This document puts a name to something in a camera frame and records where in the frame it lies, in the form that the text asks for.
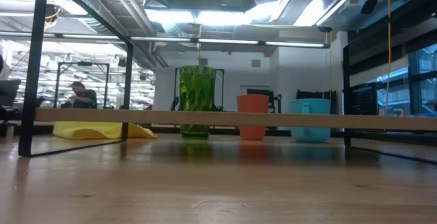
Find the light blue mug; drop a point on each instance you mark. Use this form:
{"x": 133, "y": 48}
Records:
{"x": 314, "y": 106}

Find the green faceted plastic tumbler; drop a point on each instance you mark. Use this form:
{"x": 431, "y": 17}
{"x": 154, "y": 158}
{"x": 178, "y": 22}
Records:
{"x": 197, "y": 87}

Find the black perforated panel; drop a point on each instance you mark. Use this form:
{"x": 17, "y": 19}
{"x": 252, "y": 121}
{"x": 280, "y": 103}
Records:
{"x": 363, "y": 101}

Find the black screen on stand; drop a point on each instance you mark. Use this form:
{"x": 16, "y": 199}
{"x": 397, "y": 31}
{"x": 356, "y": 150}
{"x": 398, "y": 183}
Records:
{"x": 271, "y": 97}

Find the long ceiling light bar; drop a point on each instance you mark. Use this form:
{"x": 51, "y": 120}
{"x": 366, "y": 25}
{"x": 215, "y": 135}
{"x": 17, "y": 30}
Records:
{"x": 225, "y": 41}

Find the person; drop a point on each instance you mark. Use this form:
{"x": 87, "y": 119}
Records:
{"x": 85, "y": 97}

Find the yellow cloth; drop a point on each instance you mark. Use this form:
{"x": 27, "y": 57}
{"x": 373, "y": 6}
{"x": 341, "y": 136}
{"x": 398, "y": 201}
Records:
{"x": 88, "y": 130}

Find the dark monitor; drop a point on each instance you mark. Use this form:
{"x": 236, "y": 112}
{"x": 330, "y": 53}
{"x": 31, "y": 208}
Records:
{"x": 8, "y": 92}

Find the black background rig frame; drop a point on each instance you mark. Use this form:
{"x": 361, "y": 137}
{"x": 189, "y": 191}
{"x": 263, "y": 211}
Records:
{"x": 58, "y": 84}

